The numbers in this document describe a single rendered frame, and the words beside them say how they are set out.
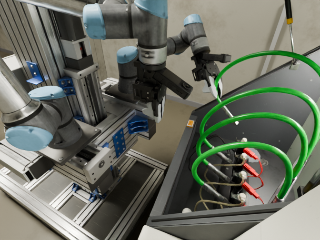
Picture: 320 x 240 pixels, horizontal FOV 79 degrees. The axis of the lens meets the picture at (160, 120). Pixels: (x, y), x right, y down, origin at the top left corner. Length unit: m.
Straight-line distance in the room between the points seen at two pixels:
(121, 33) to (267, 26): 2.00
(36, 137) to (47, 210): 1.12
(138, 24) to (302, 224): 0.48
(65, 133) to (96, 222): 0.89
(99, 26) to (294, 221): 0.53
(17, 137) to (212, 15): 2.17
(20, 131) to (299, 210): 0.68
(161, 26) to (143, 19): 0.04
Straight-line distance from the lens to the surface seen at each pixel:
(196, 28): 0.89
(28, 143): 0.72
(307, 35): 2.41
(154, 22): 0.49
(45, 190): 1.90
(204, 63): 0.84
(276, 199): 0.61
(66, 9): 0.65
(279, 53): 0.71
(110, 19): 0.50
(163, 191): 0.79
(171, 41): 0.91
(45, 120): 0.71
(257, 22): 2.38
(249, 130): 1.16
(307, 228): 0.39
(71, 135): 0.88
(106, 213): 1.62
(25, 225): 2.06
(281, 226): 0.44
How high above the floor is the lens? 1.62
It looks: 38 degrees down
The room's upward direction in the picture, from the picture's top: straight up
